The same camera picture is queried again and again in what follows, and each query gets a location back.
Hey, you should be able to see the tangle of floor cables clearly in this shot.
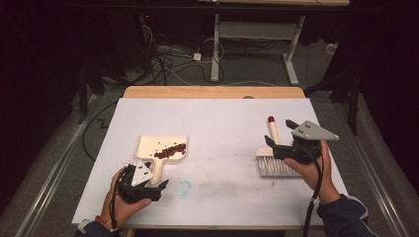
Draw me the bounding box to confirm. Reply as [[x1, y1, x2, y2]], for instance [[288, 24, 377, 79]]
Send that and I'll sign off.
[[141, 23, 228, 87]]

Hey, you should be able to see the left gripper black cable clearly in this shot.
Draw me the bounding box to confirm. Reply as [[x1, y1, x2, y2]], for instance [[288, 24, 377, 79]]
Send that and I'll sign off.
[[110, 167, 129, 237]]

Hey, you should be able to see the white table cover sheet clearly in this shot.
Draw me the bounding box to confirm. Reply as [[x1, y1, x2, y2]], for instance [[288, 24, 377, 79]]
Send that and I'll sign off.
[[71, 97, 349, 228]]

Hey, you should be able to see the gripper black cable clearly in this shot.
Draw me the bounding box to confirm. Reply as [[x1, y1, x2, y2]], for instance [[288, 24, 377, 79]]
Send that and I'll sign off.
[[110, 167, 129, 237], [297, 144, 325, 237]]

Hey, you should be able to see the metal floor rail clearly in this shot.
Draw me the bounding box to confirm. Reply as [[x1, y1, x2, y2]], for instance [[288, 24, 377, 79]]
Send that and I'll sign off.
[[14, 95, 100, 237], [357, 157, 409, 237]]

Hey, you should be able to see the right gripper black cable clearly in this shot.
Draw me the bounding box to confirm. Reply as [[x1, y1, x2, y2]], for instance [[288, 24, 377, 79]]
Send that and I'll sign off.
[[297, 144, 325, 237]]

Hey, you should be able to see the black stand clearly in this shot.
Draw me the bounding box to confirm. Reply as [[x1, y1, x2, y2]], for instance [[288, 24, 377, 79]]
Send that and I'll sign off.
[[304, 70, 362, 136]]

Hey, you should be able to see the pile of red beans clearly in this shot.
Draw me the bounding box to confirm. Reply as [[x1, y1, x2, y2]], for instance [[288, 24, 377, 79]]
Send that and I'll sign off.
[[153, 141, 188, 160]]

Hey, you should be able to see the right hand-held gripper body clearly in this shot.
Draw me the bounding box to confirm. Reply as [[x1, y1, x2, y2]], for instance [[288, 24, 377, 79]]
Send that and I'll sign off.
[[272, 119, 340, 165]]

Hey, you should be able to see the cream plastic dustpan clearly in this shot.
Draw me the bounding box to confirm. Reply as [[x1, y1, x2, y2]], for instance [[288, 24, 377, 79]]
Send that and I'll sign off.
[[133, 133, 190, 186]]

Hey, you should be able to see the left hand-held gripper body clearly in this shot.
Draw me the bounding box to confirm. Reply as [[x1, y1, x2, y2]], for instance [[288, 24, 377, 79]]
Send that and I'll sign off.
[[117, 159, 162, 204]]

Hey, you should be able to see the white-framed desk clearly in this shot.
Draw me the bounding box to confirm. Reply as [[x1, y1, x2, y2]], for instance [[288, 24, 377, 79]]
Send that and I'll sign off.
[[197, 0, 351, 87]]

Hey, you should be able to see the black floor cable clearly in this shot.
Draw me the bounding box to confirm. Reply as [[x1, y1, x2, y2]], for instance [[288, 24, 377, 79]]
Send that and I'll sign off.
[[81, 100, 120, 162]]

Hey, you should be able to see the person's left hand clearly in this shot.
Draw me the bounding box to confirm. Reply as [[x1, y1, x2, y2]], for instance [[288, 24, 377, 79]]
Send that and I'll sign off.
[[100, 166, 153, 230]]

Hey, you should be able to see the person's right hand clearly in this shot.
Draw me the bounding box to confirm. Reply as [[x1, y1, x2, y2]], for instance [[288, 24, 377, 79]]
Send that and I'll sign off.
[[283, 139, 342, 205]]

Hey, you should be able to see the cream brush with red-tipped handle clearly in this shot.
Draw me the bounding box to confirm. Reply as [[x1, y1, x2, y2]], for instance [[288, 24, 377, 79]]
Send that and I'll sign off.
[[255, 116, 303, 179]]

